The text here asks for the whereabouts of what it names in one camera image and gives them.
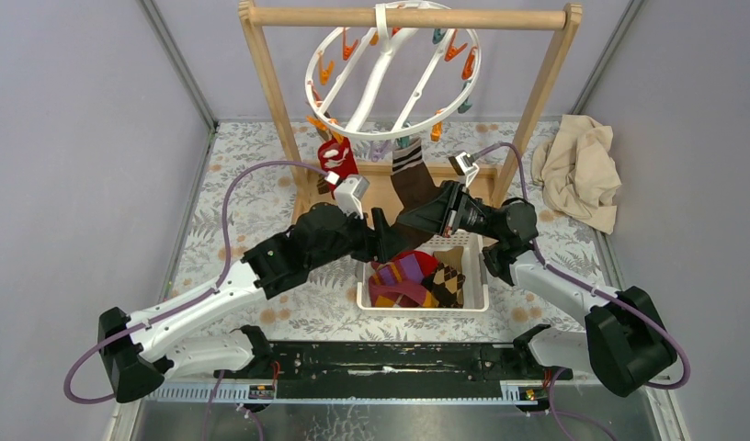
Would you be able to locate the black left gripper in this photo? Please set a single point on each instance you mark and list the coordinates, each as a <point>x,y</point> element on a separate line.
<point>375,244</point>

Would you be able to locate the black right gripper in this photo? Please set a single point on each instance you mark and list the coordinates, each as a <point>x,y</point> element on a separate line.
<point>443,211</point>

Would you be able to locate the dark brown sock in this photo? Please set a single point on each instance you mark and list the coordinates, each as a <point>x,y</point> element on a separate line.
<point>412,182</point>

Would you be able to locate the purple orange striped sock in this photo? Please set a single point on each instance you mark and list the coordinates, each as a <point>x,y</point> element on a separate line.
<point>391,286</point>

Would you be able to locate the tan brown sock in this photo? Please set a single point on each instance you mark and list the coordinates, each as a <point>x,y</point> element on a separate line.
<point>451,257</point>

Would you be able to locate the red santa bear sock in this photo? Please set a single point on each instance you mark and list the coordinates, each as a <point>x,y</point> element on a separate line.
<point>421,265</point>

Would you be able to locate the small red sock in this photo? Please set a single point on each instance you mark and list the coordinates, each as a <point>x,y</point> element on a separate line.
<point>338,157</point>

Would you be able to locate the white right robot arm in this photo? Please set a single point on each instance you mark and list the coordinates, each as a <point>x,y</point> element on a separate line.
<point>624,343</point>

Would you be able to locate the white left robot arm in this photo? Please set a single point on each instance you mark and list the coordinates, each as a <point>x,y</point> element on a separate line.
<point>140,350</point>

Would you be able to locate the wooden hanger stand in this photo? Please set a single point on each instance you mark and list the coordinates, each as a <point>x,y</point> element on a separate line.
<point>409,14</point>

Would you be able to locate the white round clip hanger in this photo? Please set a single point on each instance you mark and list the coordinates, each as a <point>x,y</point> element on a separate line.
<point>391,82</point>

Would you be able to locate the teal clothes peg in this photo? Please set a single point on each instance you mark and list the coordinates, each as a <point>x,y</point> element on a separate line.
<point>402,143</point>

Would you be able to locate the brown beige striped sock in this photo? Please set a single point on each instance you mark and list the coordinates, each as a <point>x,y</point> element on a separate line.
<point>322,185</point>

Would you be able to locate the white plastic basket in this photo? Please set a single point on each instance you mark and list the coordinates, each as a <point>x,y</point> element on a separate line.
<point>475,287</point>

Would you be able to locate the orange clothes peg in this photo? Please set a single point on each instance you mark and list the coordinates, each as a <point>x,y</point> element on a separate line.
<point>325,68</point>
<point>455,44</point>
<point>319,125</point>

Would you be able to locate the beige crumpled cloth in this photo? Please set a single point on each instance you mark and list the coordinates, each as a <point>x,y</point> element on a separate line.
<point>576,173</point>

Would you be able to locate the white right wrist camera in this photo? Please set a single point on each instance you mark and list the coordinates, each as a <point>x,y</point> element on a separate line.
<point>465,166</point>

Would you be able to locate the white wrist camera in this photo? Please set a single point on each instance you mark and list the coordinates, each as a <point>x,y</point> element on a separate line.
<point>465,166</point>
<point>348,192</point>

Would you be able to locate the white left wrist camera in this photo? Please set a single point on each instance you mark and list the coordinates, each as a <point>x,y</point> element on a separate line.
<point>348,192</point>

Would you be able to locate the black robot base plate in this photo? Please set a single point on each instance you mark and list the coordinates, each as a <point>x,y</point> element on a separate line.
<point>412,363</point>

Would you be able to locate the grey cable duct rail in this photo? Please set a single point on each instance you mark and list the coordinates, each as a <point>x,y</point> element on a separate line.
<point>359,392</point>

